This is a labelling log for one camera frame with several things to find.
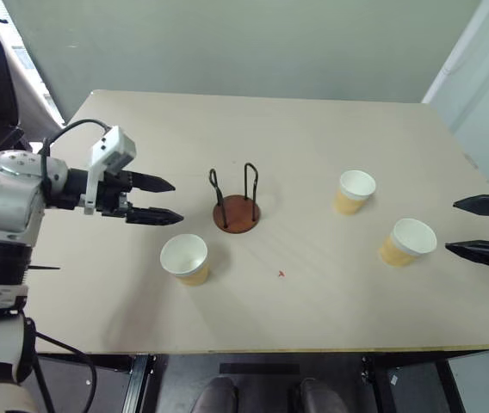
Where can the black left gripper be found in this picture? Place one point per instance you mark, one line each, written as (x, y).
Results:
(113, 195)

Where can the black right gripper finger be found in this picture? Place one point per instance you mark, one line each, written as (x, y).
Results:
(487, 206)
(483, 252)

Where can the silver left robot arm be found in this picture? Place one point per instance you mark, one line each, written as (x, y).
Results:
(3, 193)

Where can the yellow paper cup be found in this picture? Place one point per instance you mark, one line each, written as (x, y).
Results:
(185, 259)
(353, 191)
(407, 243)

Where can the dark rounded robot foot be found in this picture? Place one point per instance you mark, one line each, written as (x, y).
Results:
(317, 396)
(215, 396)

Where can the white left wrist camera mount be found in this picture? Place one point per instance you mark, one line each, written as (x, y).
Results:
(109, 152)

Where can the black table frame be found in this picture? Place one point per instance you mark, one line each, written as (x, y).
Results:
(270, 378)

